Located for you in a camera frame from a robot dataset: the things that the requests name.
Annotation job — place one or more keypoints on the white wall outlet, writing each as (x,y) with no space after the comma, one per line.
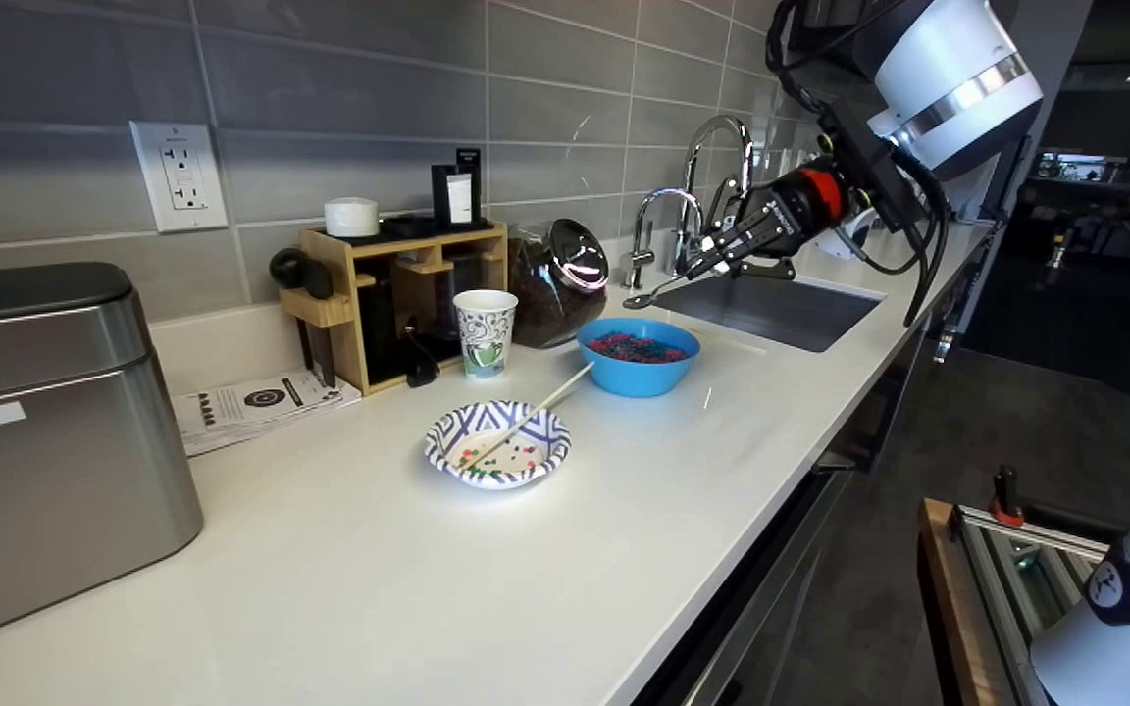
(178,174)

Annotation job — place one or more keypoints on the patterned paper cup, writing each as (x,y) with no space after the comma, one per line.
(485,333)

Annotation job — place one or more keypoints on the wooden stick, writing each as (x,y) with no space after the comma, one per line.
(557,393)

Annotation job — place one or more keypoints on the black bottle with white label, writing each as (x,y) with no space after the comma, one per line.
(455,193)

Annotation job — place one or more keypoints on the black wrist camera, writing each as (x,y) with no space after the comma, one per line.
(885,183)

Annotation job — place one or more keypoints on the black round knob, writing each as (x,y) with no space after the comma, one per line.
(291,266)

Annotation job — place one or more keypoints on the wooden cart with rail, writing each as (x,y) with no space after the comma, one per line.
(983,589)

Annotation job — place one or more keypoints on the blue patterned paper plate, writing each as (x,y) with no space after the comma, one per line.
(494,423)

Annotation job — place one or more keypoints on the tall chrome faucet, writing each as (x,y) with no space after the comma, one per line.
(709,143)

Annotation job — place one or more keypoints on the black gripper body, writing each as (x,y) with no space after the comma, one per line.
(795,205)

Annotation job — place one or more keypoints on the steel dishwasher front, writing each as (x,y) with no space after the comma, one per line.
(735,611)

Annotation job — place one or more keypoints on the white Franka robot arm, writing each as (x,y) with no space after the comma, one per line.
(952,79)

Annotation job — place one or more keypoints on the dark brown bottle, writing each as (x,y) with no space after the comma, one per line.
(380,328)

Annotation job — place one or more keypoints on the white printed booklet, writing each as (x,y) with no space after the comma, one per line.
(251,397)

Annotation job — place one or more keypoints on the wooden organizer rack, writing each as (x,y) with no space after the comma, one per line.
(341,247)

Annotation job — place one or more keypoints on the blue bowl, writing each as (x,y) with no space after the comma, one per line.
(638,377)

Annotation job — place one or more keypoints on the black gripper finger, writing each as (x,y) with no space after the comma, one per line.
(726,258)
(712,241)

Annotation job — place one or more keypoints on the red purple bowl contents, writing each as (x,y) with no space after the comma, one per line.
(638,346)

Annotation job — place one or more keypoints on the steel sink basin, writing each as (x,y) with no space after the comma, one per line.
(786,316)

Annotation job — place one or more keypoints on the white round puck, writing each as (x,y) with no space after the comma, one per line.
(351,217)

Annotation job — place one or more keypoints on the small colourful candy heap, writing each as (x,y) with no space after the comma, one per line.
(507,455)

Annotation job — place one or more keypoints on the dark metal spoon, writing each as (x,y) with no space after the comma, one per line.
(667,282)

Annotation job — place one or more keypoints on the stainless steel box appliance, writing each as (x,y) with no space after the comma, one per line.
(39,434)

